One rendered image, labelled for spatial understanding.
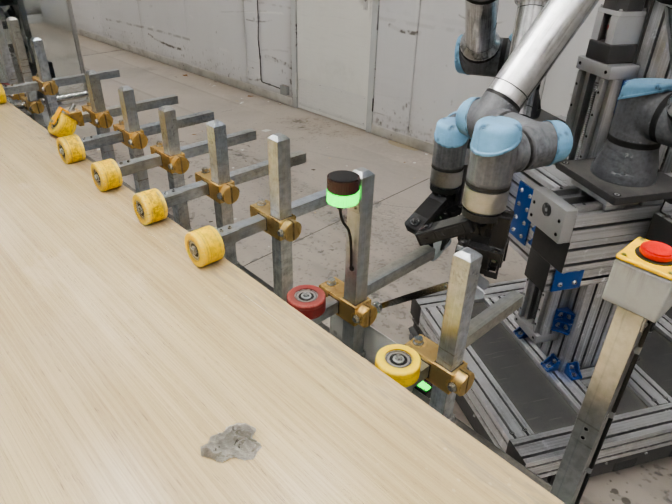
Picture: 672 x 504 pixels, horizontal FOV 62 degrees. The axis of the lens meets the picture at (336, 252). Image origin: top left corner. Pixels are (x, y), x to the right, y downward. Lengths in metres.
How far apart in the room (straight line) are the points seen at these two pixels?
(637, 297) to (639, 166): 0.73
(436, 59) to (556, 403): 2.80
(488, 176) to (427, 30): 3.34
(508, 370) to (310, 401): 1.26
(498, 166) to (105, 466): 0.74
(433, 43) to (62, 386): 3.61
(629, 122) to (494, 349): 1.03
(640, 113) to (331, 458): 1.01
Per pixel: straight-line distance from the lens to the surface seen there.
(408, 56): 4.36
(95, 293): 1.23
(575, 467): 1.02
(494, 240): 1.00
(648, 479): 2.24
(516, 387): 2.04
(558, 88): 3.80
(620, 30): 1.66
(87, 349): 1.10
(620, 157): 1.47
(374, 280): 1.27
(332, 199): 1.01
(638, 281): 0.78
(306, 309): 1.11
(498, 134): 0.92
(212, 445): 0.87
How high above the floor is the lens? 1.58
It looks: 32 degrees down
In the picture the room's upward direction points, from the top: 2 degrees clockwise
